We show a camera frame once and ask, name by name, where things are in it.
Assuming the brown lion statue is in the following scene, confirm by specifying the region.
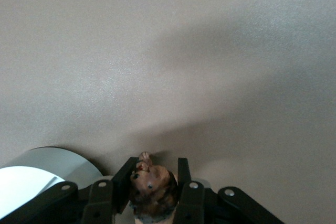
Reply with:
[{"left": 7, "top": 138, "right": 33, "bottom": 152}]
[{"left": 129, "top": 151, "right": 180, "bottom": 224}]

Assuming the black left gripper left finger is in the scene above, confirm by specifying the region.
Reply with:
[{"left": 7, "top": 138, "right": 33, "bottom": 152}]
[{"left": 0, "top": 156, "right": 140, "bottom": 224}]

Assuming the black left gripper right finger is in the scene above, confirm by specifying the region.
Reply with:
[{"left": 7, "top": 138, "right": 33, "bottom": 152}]
[{"left": 173, "top": 157, "right": 286, "bottom": 224}]

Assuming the white round desk lamp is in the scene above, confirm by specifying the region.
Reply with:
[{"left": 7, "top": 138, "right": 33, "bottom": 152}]
[{"left": 0, "top": 146, "right": 211, "bottom": 221}]

